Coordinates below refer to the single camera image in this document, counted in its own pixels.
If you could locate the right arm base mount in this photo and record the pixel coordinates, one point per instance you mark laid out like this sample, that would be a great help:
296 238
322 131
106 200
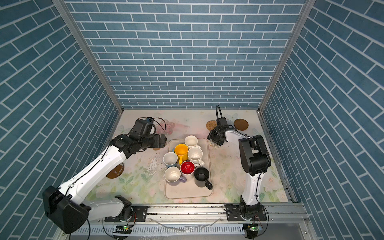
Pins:
244 212

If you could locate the red mug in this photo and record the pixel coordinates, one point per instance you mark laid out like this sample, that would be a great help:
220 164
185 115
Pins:
187 169

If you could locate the white mug purple handle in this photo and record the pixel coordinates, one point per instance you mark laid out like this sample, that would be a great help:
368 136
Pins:
173 176

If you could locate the aluminium front rail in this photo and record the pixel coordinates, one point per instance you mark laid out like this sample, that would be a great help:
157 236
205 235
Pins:
188 213

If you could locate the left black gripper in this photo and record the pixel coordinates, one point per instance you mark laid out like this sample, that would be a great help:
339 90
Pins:
157 143

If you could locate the woven rattan round coaster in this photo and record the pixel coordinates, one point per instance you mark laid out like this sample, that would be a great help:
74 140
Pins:
211 125

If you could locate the white mug at tray back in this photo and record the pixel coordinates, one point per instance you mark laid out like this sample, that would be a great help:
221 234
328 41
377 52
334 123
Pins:
192 142

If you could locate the light blue mug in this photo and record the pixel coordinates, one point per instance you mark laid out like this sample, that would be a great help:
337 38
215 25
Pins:
170 159

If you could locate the pink flower coaster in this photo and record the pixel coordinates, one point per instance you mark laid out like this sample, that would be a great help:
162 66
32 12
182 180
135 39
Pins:
169 127

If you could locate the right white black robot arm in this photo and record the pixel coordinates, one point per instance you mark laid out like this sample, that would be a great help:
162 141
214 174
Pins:
255 161

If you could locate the black mug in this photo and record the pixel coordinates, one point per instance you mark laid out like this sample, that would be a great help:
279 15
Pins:
202 178

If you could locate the light blue round coaster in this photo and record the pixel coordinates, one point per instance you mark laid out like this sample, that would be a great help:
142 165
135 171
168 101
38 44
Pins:
230 123

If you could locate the brown round coaster right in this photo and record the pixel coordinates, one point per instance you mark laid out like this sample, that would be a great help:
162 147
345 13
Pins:
241 124

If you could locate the yellow mug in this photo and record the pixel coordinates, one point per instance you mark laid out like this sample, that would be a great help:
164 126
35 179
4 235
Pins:
181 150

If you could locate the brown round coaster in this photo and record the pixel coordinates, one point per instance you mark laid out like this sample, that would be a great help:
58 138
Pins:
241 124
116 172

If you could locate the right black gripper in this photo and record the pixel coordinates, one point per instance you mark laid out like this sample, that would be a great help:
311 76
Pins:
211 135

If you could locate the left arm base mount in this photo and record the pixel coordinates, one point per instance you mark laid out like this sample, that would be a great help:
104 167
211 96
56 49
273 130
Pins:
136 214

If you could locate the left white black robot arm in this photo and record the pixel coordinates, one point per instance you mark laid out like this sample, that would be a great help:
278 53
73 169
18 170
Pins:
65 205

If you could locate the brown round coaster left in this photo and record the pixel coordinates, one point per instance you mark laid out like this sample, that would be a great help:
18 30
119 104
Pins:
116 172

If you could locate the white speckled mug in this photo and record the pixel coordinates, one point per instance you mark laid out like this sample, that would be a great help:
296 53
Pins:
195 155

